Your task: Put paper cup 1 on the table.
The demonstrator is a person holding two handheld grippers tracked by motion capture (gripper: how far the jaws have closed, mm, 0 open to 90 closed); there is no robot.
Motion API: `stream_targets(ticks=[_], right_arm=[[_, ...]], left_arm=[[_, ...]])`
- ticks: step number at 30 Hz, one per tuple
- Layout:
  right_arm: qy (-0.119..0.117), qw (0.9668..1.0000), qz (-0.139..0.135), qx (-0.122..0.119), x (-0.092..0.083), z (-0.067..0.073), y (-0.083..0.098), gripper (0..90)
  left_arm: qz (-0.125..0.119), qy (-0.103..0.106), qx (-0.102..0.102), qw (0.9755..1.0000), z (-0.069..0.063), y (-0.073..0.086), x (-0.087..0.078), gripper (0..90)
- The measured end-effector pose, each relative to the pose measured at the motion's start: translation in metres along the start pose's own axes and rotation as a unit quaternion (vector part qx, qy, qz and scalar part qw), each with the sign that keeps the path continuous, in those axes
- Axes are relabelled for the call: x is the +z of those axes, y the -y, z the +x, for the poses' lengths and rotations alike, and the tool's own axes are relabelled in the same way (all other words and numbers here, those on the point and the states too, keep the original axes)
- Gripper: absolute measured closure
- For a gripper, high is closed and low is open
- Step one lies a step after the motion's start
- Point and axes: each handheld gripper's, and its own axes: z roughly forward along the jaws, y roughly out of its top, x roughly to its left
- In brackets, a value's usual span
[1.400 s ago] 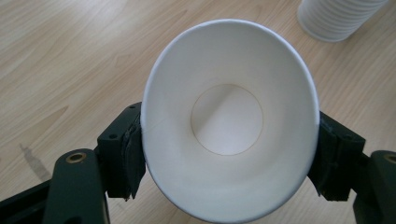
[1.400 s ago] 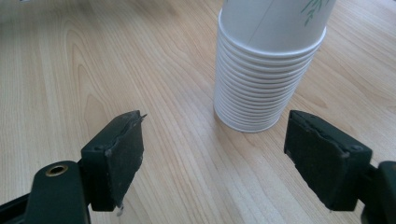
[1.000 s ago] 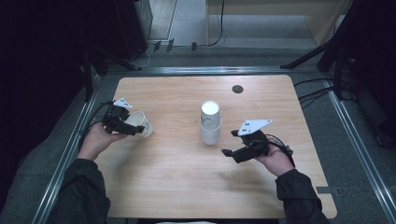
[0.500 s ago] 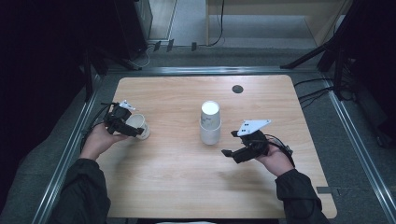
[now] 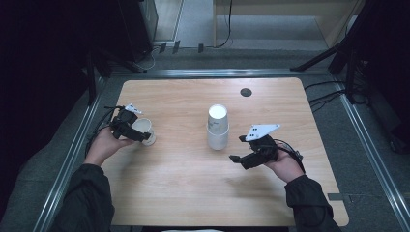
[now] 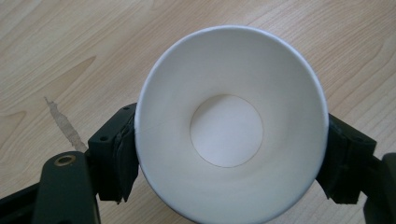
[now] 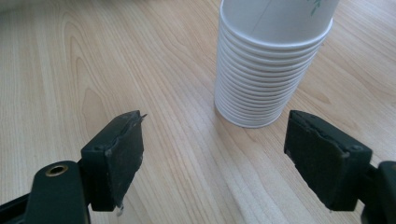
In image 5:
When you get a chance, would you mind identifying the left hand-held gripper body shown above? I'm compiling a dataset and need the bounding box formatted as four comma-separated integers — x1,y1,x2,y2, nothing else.
109,103,143,141

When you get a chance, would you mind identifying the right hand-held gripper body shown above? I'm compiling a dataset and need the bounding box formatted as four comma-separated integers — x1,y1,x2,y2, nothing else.
245,123,281,164

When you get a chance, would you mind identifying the single white paper cup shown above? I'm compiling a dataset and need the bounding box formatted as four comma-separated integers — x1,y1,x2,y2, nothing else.
132,117,157,147

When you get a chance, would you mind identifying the stack of white paper cups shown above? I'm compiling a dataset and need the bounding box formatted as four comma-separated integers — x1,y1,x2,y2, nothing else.
206,103,231,152

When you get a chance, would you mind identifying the person's right hand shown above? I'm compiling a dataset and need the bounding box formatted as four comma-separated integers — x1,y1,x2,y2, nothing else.
263,146,306,184

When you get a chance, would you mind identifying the person's left hand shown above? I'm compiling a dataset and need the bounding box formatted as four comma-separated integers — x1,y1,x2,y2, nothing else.
84,126,134,167

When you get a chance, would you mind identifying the black metal stand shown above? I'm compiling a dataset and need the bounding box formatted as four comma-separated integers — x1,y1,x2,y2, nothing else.
85,52,112,105

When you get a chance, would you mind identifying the black computer tower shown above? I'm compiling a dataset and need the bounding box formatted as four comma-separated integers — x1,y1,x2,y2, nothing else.
117,0,159,64

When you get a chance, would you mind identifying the black curtain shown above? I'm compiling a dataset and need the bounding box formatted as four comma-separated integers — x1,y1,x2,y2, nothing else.
364,0,410,130
0,0,120,211

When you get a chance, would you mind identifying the black tripod stand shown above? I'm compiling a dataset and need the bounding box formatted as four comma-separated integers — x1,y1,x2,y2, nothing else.
289,0,381,105

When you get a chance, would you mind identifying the light wooden cabinet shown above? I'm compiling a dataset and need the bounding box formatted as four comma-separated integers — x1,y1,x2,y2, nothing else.
212,0,366,49

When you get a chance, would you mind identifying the left hand-held gripper black cable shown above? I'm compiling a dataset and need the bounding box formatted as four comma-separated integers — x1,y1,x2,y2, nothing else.
84,105,125,158

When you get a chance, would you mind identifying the hand-held gripper black cable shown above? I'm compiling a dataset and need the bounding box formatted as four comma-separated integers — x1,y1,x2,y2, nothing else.
274,138,307,175
84,105,125,158

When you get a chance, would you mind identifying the right hand-held gripper black cable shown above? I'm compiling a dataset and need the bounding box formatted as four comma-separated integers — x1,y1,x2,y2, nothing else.
274,138,307,175

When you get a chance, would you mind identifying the white floor cable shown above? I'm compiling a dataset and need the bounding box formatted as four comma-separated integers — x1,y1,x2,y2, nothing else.
141,44,162,72

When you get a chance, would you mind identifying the metal frame rail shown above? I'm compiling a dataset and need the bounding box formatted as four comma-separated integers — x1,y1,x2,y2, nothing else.
32,75,109,232
333,75,410,232
109,68,330,79

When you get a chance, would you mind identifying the black floor cable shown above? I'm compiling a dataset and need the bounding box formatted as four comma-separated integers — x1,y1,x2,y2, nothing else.
304,80,346,92
308,90,347,114

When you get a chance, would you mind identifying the black hanging cable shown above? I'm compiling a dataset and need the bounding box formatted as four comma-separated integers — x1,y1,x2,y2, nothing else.
215,0,234,49

